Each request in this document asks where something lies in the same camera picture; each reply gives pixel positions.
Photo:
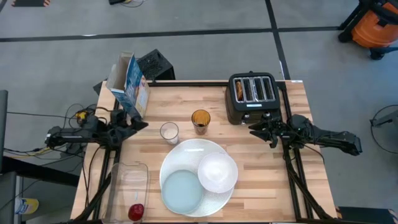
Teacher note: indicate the dark grey panel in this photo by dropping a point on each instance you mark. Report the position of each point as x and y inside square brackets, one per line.
[3, 124]

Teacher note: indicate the clear glass with white filling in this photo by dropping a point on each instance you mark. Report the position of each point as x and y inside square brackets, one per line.
[169, 133]

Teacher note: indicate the pale blue-grey plate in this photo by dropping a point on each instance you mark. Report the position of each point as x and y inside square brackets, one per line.
[182, 192]

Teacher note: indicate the round white woven placemat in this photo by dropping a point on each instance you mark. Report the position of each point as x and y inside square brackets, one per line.
[189, 155]

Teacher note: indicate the hazard-striped floor mat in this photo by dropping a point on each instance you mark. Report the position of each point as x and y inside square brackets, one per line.
[30, 2]

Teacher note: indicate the toast slice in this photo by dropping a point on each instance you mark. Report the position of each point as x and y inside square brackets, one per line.
[239, 91]

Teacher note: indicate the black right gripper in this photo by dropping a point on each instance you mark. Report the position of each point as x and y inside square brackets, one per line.
[278, 130]

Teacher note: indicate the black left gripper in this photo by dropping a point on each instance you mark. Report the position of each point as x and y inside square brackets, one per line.
[119, 127]

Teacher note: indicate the blue cereal box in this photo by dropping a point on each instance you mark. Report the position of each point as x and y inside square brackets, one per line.
[130, 84]

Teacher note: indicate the black perforated crate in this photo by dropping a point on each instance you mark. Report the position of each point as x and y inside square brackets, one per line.
[155, 63]

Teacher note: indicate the white and yellow bottle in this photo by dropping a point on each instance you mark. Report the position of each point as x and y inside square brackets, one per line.
[26, 206]

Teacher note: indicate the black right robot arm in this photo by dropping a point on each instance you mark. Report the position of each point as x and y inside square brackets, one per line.
[329, 138]

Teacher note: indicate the pale pink bowl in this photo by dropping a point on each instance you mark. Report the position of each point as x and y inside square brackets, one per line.
[217, 172]

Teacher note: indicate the black four-slot toaster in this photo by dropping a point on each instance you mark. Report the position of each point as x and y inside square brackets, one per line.
[253, 105]

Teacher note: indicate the clear plastic container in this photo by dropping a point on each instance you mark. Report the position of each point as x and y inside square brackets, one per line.
[127, 183]

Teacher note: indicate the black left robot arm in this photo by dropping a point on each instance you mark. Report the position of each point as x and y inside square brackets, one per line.
[71, 134]

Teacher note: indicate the orange shop vacuum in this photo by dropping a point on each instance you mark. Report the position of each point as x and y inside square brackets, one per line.
[374, 26]

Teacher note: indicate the yellow plug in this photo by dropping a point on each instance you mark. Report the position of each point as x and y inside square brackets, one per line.
[81, 115]

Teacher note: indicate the red apple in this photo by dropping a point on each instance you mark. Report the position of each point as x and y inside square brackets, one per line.
[136, 212]

